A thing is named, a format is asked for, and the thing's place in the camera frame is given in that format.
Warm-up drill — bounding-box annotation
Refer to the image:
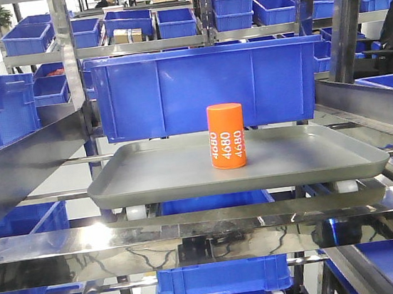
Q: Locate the blue bin below centre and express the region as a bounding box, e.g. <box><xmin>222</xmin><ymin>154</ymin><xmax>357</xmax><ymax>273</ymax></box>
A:
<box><xmin>157</xmin><ymin>254</ymin><xmax>293</xmax><ymax>294</ymax></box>

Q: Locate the steel shelf rack frame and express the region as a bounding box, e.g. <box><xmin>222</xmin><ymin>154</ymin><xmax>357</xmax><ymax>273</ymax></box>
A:
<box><xmin>0</xmin><ymin>0</ymin><xmax>393</xmax><ymax>294</ymax></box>

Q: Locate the large blue bin behind tray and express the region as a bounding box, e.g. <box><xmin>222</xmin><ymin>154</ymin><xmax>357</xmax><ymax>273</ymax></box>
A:
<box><xmin>91</xmin><ymin>35</ymin><xmax>318</xmax><ymax>142</ymax></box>

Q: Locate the cardboard box on shelf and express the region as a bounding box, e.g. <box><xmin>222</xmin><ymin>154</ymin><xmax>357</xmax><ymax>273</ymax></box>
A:
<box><xmin>113</xmin><ymin>28</ymin><xmax>144</xmax><ymax>44</ymax></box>

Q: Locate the orange cylindrical capacitor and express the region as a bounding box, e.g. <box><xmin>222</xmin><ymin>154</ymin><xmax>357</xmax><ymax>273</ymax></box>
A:
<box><xmin>206</xmin><ymin>103</ymin><xmax>246</xmax><ymax>169</ymax></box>

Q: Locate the grey plastic tray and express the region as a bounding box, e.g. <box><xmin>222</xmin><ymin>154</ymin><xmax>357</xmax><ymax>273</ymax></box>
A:
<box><xmin>87</xmin><ymin>125</ymin><xmax>389</xmax><ymax>209</ymax></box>

